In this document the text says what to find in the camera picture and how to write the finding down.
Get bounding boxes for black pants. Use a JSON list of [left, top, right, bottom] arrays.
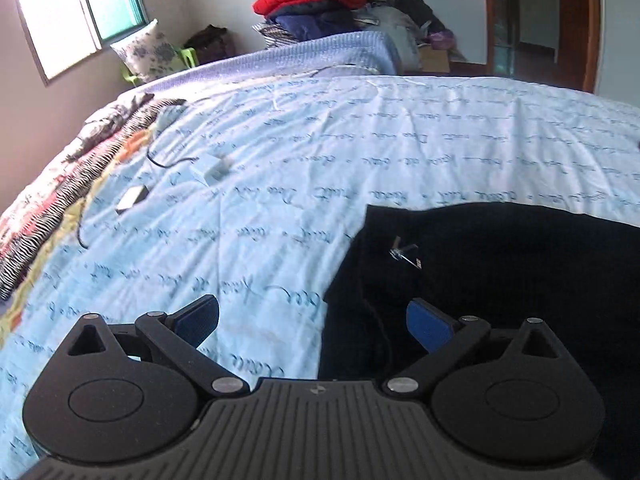
[[318, 203, 639, 479]]

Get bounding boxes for small white black box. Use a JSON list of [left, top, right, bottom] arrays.
[[115, 185, 150, 214]]

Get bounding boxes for light blue script-print quilt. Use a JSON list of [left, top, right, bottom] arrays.
[[1, 75, 639, 479]]

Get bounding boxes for white charger adapter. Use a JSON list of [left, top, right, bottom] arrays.
[[190, 154, 232, 186]]

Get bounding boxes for floral white pillow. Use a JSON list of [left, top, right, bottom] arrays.
[[111, 20, 188, 84]]

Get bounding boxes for cardboard box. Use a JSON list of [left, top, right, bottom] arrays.
[[419, 46, 450, 74]]

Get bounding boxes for green plastic stool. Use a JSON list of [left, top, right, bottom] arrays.
[[120, 48, 200, 87]]

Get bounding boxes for lavender blue knit blanket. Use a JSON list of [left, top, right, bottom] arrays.
[[136, 32, 401, 93]]

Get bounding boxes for dark brown bag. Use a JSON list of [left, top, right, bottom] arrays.
[[184, 24, 236, 64]]

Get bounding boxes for purple cloth item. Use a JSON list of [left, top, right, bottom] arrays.
[[427, 29, 457, 51]]

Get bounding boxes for grey bundled garment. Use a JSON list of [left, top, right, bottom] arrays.
[[352, 4, 421, 73]]

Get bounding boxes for striped folded fabric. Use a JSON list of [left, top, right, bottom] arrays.
[[252, 22, 299, 49]]

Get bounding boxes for black bag on pile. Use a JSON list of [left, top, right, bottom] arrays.
[[394, 0, 446, 36]]

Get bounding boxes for navy blue folded garment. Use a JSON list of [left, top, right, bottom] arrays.
[[267, 0, 359, 41]]

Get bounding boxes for wooden door frame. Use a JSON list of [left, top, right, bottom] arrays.
[[485, 0, 602, 93]]

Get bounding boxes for window with green frame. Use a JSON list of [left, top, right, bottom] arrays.
[[16, 0, 149, 84]]

